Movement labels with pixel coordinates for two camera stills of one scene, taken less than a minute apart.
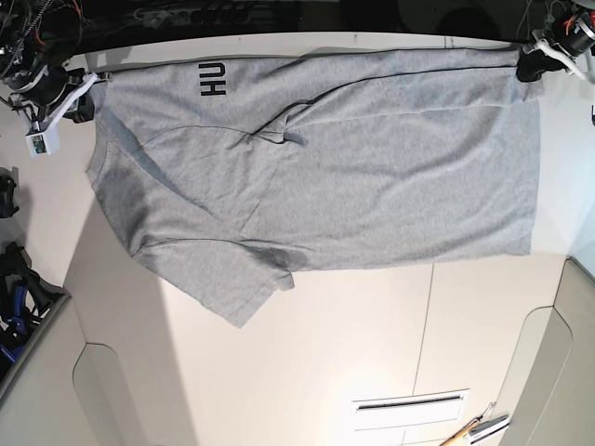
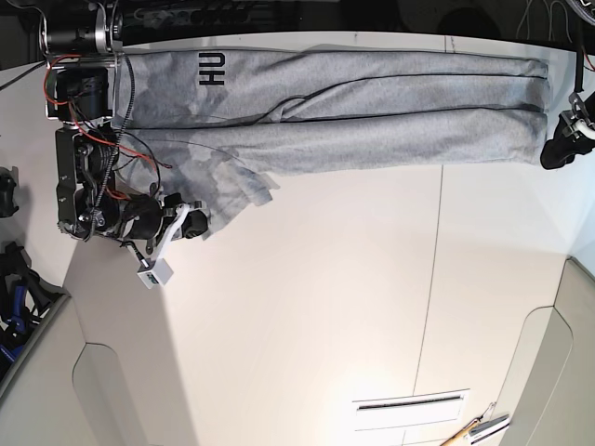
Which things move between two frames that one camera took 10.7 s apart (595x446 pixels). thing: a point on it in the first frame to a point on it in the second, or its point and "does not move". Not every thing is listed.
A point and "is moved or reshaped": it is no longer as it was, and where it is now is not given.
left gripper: [49, 100] to [154, 216]
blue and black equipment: [25, 298] does not move
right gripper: [573, 36] to [559, 149]
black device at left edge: [8, 192] does not move
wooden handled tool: [456, 437] does not move
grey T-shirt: [226, 174] is moved or reshaped
